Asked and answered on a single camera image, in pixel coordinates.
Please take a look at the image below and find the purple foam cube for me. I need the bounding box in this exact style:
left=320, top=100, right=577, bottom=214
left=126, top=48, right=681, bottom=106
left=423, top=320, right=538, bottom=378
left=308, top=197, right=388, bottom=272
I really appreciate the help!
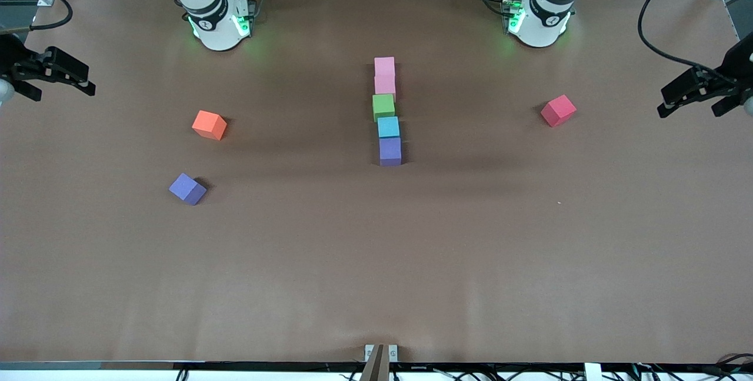
left=169, top=172, right=208, bottom=206
left=379, top=137, right=402, bottom=167

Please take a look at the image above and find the green foam cube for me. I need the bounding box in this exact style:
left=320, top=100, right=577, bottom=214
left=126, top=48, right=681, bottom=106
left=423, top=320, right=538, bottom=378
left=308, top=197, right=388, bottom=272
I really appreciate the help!
left=372, top=93, right=397, bottom=123

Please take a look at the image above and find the red foam cube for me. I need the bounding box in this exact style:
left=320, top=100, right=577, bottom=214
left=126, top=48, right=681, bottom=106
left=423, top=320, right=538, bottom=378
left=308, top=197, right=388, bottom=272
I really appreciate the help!
left=540, top=94, right=578, bottom=128

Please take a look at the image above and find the orange foam cube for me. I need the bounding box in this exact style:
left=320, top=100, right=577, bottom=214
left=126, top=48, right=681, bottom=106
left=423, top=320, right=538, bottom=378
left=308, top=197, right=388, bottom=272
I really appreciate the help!
left=192, top=110, right=228, bottom=141

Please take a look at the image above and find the brown table cover sheet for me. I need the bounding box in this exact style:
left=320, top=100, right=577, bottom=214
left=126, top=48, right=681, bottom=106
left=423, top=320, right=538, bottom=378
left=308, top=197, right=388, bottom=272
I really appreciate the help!
left=0, top=0, right=753, bottom=365

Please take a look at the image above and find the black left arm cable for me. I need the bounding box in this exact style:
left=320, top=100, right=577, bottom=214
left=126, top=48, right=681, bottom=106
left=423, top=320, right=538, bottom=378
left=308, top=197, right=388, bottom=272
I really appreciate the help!
left=638, top=0, right=730, bottom=76

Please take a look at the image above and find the black cable bundle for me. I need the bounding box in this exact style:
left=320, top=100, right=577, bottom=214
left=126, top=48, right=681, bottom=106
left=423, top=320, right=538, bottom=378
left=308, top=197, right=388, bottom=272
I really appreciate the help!
left=715, top=353, right=753, bottom=370

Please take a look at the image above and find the small metal bracket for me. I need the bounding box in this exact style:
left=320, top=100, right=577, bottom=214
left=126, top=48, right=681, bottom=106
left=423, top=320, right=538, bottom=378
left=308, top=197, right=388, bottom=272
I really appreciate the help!
left=364, top=344, right=398, bottom=363

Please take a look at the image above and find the brown wedge-shaped post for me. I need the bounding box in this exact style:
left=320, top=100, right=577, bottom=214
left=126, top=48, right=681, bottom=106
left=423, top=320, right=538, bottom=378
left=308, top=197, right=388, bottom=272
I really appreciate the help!
left=359, top=344, right=390, bottom=381

